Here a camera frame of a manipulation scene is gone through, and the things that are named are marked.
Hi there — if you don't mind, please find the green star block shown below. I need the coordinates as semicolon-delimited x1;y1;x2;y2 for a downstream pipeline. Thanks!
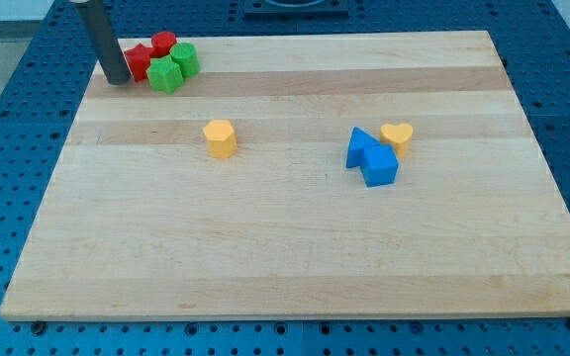
146;55;184;94

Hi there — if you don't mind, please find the blue cube block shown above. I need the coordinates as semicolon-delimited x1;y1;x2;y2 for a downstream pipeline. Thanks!
360;144;399;188

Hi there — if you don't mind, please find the red star block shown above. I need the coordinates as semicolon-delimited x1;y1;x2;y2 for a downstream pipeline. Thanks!
124;44;154;82

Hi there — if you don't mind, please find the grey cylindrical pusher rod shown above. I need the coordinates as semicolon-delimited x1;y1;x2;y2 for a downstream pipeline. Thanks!
71;0;131;85

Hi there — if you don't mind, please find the yellow heart block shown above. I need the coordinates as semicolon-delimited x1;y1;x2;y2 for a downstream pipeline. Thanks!
379;124;414;159

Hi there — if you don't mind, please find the green cylinder block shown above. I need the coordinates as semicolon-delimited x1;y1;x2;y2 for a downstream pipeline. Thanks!
169;43;201;78

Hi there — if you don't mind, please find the wooden board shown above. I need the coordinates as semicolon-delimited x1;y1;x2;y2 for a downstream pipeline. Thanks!
0;31;570;321

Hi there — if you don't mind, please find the yellow hexagon block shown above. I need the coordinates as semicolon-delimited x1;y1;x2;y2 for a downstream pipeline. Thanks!
203;120;238;158

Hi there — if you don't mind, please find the red cylinder block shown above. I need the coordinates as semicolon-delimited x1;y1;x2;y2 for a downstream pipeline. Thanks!
150;31;177;58

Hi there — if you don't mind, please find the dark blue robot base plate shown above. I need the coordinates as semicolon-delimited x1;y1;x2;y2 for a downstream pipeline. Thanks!
242;0;349;19

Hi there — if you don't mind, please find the blue triangle block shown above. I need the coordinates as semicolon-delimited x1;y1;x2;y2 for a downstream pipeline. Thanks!
345;127;380;168

